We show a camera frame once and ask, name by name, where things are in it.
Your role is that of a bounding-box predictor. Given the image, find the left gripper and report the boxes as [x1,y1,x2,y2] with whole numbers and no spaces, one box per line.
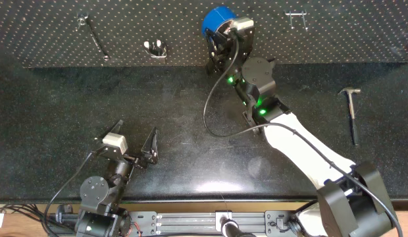
[91,118,160,170]

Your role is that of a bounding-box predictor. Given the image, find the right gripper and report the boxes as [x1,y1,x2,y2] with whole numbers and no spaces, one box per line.
[205,27,257,76]

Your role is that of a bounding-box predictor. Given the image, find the roll of blue tape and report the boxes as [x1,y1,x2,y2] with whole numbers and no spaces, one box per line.
[201,5,238,38]

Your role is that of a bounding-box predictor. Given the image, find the black and white pliers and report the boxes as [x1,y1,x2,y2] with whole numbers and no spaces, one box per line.
[143,39,168,57]

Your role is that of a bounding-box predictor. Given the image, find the hammer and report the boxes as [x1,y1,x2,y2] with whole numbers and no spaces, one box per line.
[337,87,361,147]

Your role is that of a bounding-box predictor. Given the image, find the black pegboard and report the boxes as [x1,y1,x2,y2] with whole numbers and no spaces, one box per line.
[0,0,408,68]

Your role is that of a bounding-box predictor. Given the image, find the wrench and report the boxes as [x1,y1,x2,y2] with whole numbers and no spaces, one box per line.
[76,16,111,62]

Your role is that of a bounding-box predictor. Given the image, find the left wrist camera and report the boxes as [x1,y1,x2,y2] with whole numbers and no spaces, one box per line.
[101,132,129,156]

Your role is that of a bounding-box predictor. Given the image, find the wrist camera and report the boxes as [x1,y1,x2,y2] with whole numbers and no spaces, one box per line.
[101,132,129,156]
[228,16,255,34]

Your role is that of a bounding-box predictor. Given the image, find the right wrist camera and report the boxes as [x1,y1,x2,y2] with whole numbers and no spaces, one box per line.
[228,16,255,34]

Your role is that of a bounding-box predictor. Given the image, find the mounting rail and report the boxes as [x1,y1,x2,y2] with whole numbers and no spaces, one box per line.
[0,202,320,237]

